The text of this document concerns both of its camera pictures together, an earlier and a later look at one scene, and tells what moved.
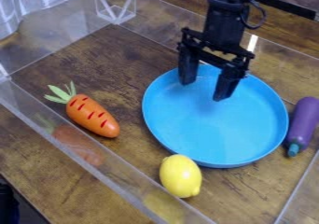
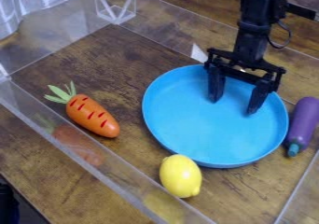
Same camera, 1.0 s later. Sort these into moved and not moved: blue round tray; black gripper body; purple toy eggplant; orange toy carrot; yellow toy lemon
Moved: black gripper body
Not moved: blue round tray; yellow toy lemon; orange toy carrot; purple toy eggplant
